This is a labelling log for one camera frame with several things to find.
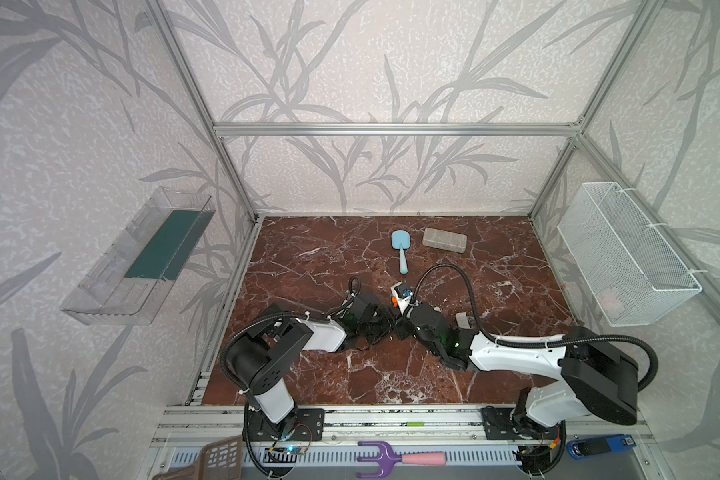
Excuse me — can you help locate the clear wall shelf green mat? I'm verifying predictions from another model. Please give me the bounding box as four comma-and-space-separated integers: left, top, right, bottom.
61, 187, 216, 326

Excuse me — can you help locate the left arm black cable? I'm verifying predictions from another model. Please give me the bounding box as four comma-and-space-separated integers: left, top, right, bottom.
218, 274, 362, 391

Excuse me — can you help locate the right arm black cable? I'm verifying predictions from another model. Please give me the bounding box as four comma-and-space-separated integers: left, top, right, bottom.
412, 262, 660, 394

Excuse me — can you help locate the white wire mesh basket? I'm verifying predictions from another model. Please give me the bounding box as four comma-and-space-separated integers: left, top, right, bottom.
558, 182, 703, 327

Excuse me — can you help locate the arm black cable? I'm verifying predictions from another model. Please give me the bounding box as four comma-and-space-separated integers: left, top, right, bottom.
412, 262, 660, 394
218, 274, 362, 391

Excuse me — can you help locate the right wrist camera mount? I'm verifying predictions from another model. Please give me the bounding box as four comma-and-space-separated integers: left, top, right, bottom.
391, 282, 413, 315

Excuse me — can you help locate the blue black device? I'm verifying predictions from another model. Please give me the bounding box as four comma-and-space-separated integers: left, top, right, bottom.
566, 434, 636, 460

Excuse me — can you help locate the purple pink garden fork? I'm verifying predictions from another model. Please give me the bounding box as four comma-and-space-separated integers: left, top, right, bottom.
356, 441, 447, 479

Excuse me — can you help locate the white remote battery cover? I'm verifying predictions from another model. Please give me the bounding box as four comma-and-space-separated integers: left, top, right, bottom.
456, 312, 471, 329

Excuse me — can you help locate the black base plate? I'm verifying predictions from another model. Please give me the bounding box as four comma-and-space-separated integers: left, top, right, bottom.
480, 406, 565, 443
244, 408, 326, 442

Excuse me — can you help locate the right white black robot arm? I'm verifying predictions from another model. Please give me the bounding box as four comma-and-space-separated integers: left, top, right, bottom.
392, 299, 638, 428

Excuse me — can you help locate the brown plastic basket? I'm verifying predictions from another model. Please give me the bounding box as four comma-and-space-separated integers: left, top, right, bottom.
155, 436, 243, 480

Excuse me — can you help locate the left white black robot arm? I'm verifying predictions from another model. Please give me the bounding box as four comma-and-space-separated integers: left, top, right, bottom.
220, 293, 395, 428

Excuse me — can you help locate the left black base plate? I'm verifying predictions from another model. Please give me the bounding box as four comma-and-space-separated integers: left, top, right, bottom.
244, 408, 326, 442

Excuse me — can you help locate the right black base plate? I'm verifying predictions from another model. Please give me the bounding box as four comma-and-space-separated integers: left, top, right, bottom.
480, 406, 565, 443

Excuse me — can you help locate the light blue small spatula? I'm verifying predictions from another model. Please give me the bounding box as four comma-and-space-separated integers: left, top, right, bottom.
391, 230, 411, 275

